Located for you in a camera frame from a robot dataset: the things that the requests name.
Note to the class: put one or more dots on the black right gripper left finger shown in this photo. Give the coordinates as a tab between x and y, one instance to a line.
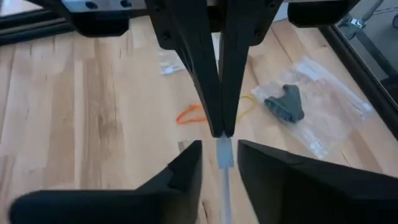
140	205

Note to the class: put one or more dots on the black perforated metal box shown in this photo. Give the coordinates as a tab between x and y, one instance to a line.
390	91

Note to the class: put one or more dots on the orange rubber band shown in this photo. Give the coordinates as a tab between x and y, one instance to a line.
186	114

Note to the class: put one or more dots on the yellow rubber band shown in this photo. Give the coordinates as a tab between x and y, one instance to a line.
248	102

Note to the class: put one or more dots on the clear plastic zip bag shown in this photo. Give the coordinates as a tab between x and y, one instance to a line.
169	63
326	109
224	155

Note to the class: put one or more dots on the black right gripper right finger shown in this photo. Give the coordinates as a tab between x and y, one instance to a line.
311	196

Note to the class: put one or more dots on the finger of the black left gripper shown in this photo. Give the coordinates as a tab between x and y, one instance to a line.
239	37
192	46

